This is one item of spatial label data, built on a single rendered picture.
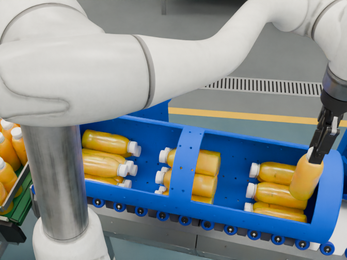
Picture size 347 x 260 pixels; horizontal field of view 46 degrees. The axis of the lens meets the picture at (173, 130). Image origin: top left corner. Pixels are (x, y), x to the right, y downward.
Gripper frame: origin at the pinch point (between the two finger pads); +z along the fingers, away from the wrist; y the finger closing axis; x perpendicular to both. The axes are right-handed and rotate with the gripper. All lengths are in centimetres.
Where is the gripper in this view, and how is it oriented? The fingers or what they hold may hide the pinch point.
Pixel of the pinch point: (317, 147)
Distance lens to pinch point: 107.9
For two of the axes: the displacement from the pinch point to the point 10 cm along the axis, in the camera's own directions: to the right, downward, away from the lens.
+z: 0.1, 6.4, 7.7
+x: -9.7, -1.7, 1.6
